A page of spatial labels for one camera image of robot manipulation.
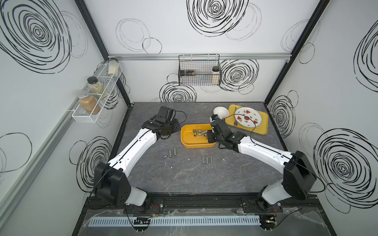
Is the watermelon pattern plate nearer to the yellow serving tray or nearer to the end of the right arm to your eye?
the yellow serving tray

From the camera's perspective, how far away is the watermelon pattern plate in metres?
1.07

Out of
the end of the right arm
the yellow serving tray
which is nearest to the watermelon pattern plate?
the yellow serving tray
